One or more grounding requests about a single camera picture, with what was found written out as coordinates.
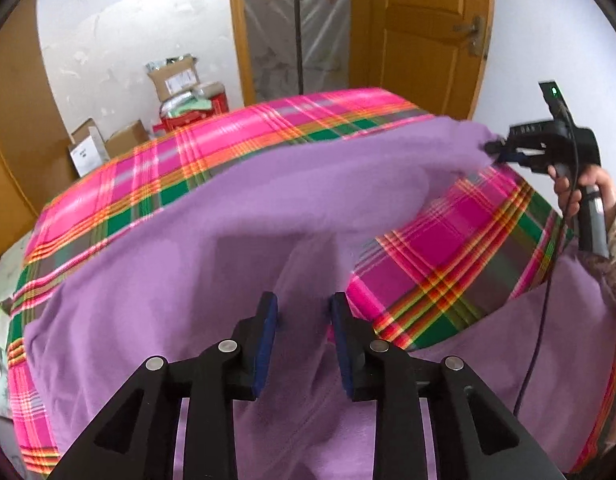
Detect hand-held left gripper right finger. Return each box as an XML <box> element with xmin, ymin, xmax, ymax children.
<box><xmin>329</xmin><ymin>291</ymin><xmax>564</xmax><ymax>480</ymax></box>

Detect metal door handle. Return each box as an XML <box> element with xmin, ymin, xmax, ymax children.
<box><xmin>453</xmin><ymin>16</ymin><xmax>489</xmax><ymax>58</ymax></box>

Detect wooden wardrobe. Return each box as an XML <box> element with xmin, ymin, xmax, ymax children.
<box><xmin>0</xmin><ymin>0</ymin><xmax>81</xmax><ymax>261</ymax></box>

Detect clear plastic doorway curtain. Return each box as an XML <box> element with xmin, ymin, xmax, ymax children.
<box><xmin>240</xmin><ymin>0</ymin><xmax>356</xmax><ymax>103</ymax></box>

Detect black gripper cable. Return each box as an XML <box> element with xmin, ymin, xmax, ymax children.
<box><xmin>513</xmin><ymin>100</ymin><xmax>581</xmax><ymax>413</ymax></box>

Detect red package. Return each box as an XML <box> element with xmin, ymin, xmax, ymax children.
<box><xmin>159</xmin><ymin>97</ymin><xmax>230</xmax><ymax>133</ymax></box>

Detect plain brown cardboard box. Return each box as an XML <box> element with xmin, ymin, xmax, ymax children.
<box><xmin>104</xmin><ymin>119</ymin><xmax>151</xmax><ymax>160</ymax></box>

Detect white cardboard box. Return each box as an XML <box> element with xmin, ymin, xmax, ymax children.
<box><xmin>68</xmin><ymin>118</ymin><xmax>111</xmax><ymax>178</ymax></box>

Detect purple fleece pants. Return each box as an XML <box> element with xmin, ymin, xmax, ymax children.
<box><xmin>25</xmin><ymin>115</ymin><xmax>616</xmax><ymax>480</ymax></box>

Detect labelled cardboard box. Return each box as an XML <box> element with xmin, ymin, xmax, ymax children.
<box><xmin>147</xmin><ymin>55</ymin><xmax>201</xmax><ymax>102</ymax></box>

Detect wooden door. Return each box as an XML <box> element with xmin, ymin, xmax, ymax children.
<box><xmin>350</xmin><ymin>0</ymin><xmax>496</xmax><ymax>121</ymax></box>

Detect pink plaid bed sheet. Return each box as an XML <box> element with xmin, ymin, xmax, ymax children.
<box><xmin>5</xmin><ymin>87</ymin><xmax>616</xmax><ymax>476</ymax></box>

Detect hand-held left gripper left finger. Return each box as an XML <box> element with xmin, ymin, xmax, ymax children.
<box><xmin>48</xmin><ymin>291</ymin><xmax>280</xmax><ymax>480</ymax></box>

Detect brown wrapped package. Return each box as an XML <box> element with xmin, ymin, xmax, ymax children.
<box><xmin>193</xmin><ymin>81</ymin><xmax>226</xmax><ymax>103</ymax></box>

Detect wooden door frame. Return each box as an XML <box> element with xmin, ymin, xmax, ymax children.
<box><xmin>227</xmin><ymin>0</ymin><xmax>259</xmax><ymax>106</ymax></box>

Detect person's right hand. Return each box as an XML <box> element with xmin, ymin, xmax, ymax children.
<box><xmin>547</xmin><ymin>164</ymin><xmax>616</xmax><ymax>222</ymax></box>

